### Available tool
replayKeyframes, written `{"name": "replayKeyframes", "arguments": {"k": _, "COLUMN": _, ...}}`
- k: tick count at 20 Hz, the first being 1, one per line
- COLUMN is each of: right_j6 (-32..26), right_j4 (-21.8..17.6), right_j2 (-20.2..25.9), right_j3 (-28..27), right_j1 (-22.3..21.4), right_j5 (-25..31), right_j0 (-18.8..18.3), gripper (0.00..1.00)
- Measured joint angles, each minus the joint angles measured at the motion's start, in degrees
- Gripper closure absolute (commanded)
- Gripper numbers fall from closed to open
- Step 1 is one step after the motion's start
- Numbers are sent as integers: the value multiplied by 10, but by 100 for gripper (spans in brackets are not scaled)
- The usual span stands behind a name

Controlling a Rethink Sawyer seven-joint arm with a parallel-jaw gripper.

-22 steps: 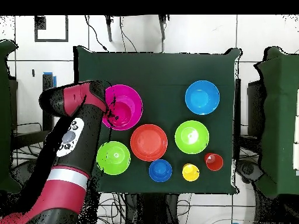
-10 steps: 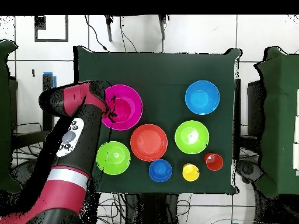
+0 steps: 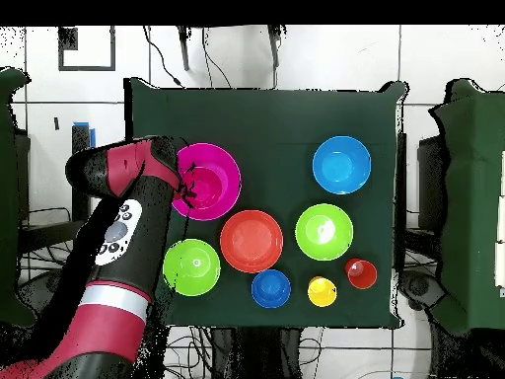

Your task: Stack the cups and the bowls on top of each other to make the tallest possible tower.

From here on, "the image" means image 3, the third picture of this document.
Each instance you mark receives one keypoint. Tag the large magenta bowl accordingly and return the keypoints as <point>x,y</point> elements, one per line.
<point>225,166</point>

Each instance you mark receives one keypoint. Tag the yellow cup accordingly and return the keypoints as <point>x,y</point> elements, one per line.
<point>322,293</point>

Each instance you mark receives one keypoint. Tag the green cloth covered side table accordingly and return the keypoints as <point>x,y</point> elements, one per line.
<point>469,197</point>
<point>8,197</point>

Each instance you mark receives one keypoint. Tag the dark green table cloth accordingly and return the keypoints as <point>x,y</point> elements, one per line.
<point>276,114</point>

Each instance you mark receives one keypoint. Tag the black tripod leg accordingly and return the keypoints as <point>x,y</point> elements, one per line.
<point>274,47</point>
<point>184,51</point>

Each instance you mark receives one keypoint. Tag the black metal stand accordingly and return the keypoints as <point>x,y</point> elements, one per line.
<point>39,235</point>
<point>432,177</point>

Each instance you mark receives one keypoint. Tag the orange cup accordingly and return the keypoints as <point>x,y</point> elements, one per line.
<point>363,275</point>

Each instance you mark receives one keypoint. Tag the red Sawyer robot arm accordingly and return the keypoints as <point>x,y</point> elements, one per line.
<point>126,256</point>

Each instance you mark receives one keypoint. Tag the lime green bowl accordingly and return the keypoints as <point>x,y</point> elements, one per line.
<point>315,246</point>
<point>191,267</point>

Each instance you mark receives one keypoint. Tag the light blue bowl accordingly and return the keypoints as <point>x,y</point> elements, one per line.
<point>341,165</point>

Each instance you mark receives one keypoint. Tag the black pedestal foot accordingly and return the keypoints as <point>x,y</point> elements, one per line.
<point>418,286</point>
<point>35,292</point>

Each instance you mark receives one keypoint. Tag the small dark blue bowl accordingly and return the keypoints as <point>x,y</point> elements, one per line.
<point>271,289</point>

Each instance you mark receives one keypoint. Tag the orange bowl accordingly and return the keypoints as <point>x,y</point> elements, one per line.
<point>251,241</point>

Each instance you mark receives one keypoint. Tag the black square floor frame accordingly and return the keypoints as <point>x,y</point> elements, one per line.
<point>68,39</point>

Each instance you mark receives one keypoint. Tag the blue tape strip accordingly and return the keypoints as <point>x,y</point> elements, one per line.
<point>92,134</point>

